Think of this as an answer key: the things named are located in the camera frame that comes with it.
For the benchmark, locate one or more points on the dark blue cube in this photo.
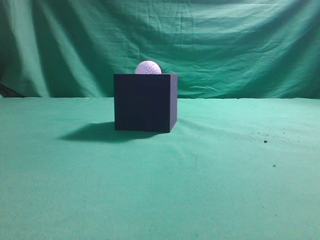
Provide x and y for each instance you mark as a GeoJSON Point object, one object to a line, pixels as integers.
{"type": "Point", "coordinates": [145, 102]}

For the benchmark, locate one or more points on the white dimpled golf ball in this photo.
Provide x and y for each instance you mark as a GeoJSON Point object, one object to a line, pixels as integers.
{"type": "Point", "coordinates": [148, 67]}

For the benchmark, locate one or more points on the green cloth backdrop and cover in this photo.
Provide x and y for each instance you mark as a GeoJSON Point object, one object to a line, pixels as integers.
{"type": "Point", "coordinates": [241, 163]}

